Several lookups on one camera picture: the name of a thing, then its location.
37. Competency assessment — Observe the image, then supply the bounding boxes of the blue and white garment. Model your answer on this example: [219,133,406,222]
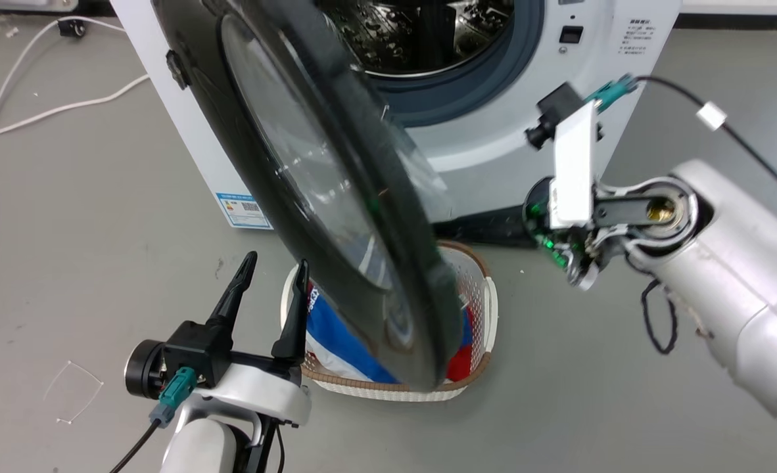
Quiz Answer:
[306,285,404,384]

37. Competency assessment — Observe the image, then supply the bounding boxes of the black cable with white tag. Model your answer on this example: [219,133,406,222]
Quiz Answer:
[633,75,777,212]

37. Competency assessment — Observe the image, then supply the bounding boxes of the looped black arm cable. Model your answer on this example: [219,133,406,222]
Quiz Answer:
[640,279,680,356]

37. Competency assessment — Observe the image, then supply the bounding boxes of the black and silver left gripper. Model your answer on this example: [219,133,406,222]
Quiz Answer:
[124,252,312,426]

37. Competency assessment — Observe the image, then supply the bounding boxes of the black round glass machine door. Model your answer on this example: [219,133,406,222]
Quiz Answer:
[151,0,465,394]

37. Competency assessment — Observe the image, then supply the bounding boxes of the red garment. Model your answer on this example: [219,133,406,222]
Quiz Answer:
[446,307,475,382]

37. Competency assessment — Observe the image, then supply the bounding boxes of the white plastic laundry basket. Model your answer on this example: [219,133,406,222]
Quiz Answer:
[281,240,499,402]

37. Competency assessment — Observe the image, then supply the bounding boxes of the thin white wire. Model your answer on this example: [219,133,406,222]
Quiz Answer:
[42,359,105,426]

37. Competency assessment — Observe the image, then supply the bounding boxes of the white front-load washing machine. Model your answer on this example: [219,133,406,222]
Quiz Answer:
[109,0,682,248]

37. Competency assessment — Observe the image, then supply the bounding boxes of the green-lit right gripper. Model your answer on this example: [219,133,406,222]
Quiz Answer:
[523,176,603,292]

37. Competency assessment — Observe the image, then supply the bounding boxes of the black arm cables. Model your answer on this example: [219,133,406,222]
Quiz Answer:
[243,418,287,473]

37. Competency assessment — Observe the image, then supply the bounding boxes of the white camera bracket plate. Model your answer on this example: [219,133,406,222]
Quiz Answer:
[550,99,600,230]

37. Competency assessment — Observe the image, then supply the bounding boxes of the thin black camera cable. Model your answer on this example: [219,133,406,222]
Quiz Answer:
[108,420,163,473]

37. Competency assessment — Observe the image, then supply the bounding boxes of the teal cable connector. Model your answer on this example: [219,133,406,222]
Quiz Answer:
[149,367,198,430]
[585,74,640,110]

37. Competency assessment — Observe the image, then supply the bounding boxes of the energy label sticker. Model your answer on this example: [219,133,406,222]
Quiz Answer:
[216,192,273,230]

